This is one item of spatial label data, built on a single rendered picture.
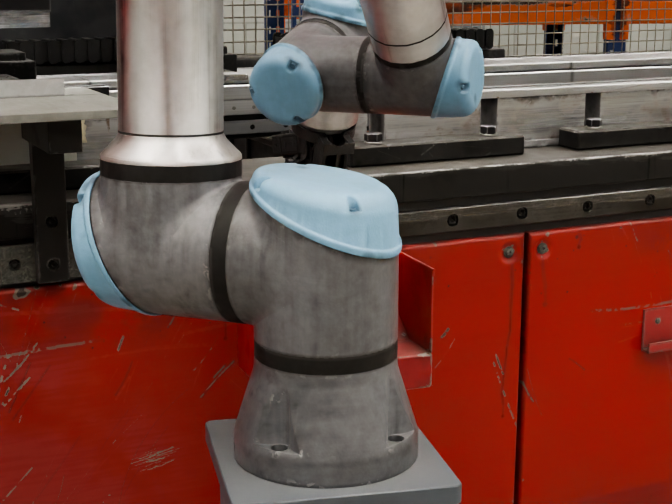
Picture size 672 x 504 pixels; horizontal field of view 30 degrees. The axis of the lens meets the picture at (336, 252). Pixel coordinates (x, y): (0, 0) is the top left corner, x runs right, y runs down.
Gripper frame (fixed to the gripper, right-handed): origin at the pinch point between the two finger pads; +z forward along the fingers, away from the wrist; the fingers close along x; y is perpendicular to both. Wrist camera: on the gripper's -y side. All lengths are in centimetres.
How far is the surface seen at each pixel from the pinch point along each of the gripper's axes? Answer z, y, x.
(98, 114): -15.3, -10.6, -22.4
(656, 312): 29, -15, 70
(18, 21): -14, -40, -27
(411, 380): 10.8, 12.6, 11.3
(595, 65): 9, -64, 82
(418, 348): 8.6, 9.5, 13.3
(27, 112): -15.5, -11.7, -30.2
